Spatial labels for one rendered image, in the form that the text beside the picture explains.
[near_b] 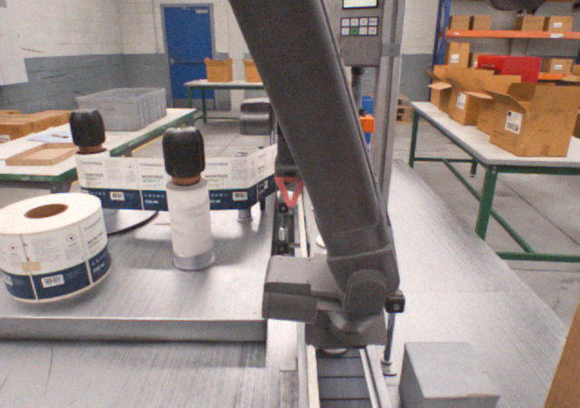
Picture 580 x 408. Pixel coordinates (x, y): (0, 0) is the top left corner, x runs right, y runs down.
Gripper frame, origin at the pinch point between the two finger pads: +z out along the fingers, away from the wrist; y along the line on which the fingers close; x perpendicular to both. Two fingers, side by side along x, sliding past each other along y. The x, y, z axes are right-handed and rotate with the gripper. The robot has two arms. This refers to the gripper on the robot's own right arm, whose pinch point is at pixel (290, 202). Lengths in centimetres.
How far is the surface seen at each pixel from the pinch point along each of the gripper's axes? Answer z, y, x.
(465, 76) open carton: -7, -242, 138
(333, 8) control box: -38.9, -16.0, 9.1
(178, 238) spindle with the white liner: 6.3, 4.9, -23.2
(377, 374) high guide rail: 4.8, 41.2, 10.5
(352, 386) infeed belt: 13.1, 35.6, 8.9
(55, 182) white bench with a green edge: 28, -88, -107
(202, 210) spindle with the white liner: 0.5, 3.5, -18.1
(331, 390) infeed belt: 13.1, 36.2, 5.8
